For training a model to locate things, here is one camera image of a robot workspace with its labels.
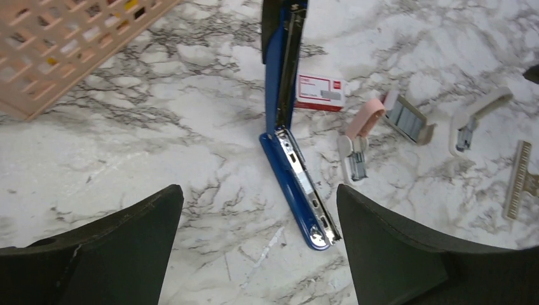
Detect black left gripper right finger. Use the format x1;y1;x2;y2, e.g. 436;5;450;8
336;184;538;304

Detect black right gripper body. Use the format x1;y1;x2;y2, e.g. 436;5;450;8
522;64;539;85

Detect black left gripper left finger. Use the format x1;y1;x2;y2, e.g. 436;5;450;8
1;184;184;304

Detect white small stapler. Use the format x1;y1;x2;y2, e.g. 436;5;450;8
448;86;514;157

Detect pink small stapler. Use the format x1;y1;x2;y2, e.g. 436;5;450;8
337;98;386;186

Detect blue black stapler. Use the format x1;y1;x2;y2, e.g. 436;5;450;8
259;0;341;251

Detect red white staple box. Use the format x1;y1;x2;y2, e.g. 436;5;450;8
295;72;346;112

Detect peach plastic desk organizer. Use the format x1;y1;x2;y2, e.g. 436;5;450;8
1;0;176;120

